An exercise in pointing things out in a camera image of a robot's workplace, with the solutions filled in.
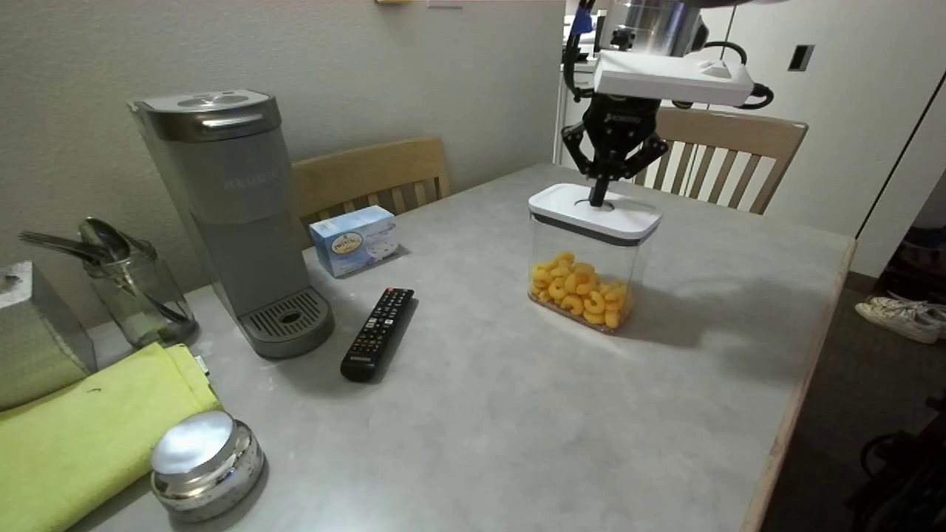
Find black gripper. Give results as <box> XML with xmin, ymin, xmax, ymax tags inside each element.
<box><xmin>561</xmin><ymin>93</ymin><xmax>669</xmax><ymax>207</ymax></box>

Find white container lid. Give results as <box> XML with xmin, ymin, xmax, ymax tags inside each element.
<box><xmin>530</xmin><ymin>182</ymin><xmax>663</xmax><ymax>242</ymax></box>

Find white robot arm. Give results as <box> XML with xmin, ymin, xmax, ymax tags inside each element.
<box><xmin>561</xmin><ymin>0</ymin><xmax>775</xmax><ymax>207</ymax></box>

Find clear food container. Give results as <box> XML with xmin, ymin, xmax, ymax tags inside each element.
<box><xmin>527</xmin><ymin>217</ymin><xmax>651</xmax><ymax>333</ymax></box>

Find yellow snack pieces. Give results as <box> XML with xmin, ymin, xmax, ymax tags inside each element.
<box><xmin>527</xmin><ymin>251</ymin><xmax>633</xmax><ymax>330</ymax></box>

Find wooden chair at table end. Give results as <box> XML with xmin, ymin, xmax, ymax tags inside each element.
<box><xmin>635</xmin><ymin>105</ymin><xmax>806</xmax><ymax>214</ymax></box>

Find black remote control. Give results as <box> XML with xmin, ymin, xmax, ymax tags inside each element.
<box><xmin>339</xmin><ymin>287</ymin><xmax>413</xmax><ymax>380</ymax></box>

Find blue white box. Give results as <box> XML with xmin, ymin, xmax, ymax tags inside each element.
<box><xmin>308</xmin><ymin>207</ymin><xmax>400</xmax><ymax>276</ymax></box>

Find white shoes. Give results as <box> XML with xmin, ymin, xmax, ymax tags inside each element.
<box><xmin>855</xmin><ymin>296</ymin><xmax>946</xmax><ymax>346</ymax></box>

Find grey coffee maker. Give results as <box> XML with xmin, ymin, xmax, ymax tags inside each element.
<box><xmin>129</xmin><ymin>89</ymin><xmax>333</xmax><ymax>359</ymax></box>

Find silver round bell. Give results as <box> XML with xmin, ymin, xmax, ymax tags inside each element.
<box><xmin>150</xmin><ymin>409</ymin><xmax>267</xmax><ymax>523</ymax></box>

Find clear glass utensil jar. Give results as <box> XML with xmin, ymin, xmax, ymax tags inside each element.
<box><xmin>21</xmin><ymin>214</ymin><xmax>197</xmax><ymax>346</ymax></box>

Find green cloth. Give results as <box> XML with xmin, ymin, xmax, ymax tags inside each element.
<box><xmin>0</xmin><ymin>346</ymin><xmax>220</xmax><ymax>532</ymax></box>

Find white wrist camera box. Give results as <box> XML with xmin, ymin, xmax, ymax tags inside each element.
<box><xmin>591</xmin><ymin>50</ymin><xmax>753</xmax><ymax>105</ymax></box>

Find wooden chair by wall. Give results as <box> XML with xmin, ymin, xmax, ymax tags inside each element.
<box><xmin>293</xmin><ymin>136</ymin><xmax>452</xmax><ymax>220</ymax></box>

